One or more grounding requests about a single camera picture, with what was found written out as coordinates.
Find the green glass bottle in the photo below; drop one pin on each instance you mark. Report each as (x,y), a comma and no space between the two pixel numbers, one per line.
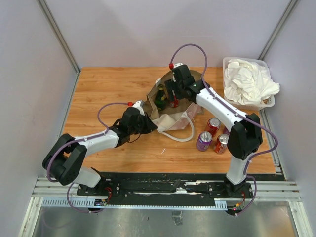
(160,98)

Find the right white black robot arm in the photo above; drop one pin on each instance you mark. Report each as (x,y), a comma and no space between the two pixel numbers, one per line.
(245,133)

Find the red cola can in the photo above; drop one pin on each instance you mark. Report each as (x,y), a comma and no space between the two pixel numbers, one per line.
(173,102)
(221,143)
(212,126)

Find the crumpled white cloth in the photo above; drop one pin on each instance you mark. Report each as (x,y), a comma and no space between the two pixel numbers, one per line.
(249,79)

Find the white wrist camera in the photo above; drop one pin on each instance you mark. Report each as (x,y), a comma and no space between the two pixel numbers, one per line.
(139,105)
(177,65)

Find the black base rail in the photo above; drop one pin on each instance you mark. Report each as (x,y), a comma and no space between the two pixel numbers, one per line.
(167,189)

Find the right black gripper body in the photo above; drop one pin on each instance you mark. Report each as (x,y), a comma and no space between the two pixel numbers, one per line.
(180,95)

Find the white plastic basket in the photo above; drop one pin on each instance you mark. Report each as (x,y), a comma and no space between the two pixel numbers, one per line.
(225,84)

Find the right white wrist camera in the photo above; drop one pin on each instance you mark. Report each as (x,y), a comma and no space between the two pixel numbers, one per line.
(177,65)

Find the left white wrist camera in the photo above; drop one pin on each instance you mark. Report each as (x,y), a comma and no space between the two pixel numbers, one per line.
(139,105)

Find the purple fanta can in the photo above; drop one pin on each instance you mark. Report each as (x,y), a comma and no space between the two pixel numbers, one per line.
(225,131)
(204,140)

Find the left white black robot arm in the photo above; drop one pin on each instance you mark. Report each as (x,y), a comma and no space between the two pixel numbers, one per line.
(63,164)

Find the aluminium frame rails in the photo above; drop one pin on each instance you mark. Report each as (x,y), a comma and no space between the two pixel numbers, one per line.
(57,211)

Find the burlap canvas tote bag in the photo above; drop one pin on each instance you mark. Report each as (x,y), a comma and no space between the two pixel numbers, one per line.
(171,118)

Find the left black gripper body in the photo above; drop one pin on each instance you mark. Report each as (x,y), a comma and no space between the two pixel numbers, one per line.
(137,128)

